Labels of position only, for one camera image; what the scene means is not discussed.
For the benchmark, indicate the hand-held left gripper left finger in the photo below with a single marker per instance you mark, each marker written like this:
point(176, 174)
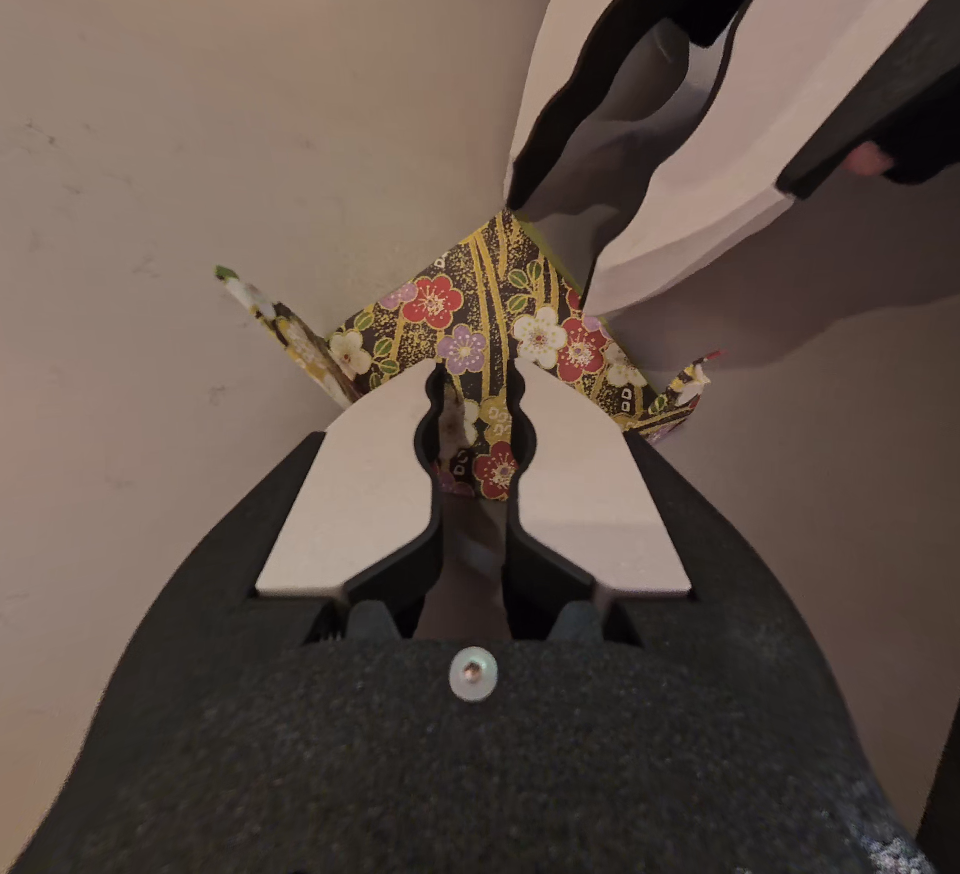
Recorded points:
point(352, 507)

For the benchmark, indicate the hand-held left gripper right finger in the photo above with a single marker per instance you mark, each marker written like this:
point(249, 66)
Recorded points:
point(592, 507)

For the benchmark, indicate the green floral origami paper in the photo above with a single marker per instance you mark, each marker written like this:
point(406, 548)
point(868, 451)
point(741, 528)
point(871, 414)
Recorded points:
point(480, 319)

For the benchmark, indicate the person's right hand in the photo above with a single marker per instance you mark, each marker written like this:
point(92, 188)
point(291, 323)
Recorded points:
point(868, 160)

